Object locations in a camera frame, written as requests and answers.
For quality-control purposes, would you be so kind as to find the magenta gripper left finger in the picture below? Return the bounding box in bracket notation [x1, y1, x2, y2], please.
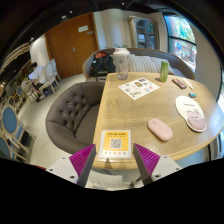
[69, 144, 96, 187]

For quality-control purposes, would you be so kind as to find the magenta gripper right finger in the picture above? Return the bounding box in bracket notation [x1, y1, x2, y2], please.
[133, 144, 160, 185]

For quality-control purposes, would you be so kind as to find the pink computer mouse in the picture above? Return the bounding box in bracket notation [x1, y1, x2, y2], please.
[148, 118, 173, 141]

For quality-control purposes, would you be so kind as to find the white cat mouse pad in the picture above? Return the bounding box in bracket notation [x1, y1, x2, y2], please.
[175, 96, 207, 132]

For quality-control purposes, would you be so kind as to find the grey tufted armchair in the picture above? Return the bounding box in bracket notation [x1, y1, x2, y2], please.
[45, 82, 104, 154]

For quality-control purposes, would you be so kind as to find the printed sticker sheet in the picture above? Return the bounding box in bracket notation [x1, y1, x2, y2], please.
[119, 78, 159, 100]

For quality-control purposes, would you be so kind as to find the blue padded chair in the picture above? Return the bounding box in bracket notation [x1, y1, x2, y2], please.
[1, 105, 36, 154]

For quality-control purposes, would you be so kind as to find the small teal eraser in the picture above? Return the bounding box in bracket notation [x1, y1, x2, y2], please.
[189, 93, 197, 98]

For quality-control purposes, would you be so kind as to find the white pen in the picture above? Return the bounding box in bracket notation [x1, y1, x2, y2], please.
[182, 78, 193, 90]

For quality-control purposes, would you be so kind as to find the white dining chair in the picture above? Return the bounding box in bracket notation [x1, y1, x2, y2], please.
[39, 59, 61, 94]

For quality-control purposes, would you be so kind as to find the green drink can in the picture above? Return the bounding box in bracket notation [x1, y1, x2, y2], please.
[160, 61, 169, 82]

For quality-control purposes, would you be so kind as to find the seated person in white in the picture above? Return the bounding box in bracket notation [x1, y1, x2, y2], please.
[31, 62, 46, 101]

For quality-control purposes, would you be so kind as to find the black backpack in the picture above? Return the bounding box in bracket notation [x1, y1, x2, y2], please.
[90, 51, 116, 78]

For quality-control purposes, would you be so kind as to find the striped cushion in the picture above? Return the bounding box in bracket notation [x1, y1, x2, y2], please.
[128, 54, 166, 73]

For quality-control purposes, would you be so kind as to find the grey sofa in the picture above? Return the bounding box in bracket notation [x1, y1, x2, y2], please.
[81, 47, 196, 83]

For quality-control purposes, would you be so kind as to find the clear plastic tumbler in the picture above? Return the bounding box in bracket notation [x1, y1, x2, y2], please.
[113, 48, 130, 80]

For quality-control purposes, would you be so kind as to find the wooden door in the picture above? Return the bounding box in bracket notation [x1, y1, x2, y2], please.
[45, 13, 98, 79]

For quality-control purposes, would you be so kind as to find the glass display cabinet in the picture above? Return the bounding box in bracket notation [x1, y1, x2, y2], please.
[135, 19, 156, 49]

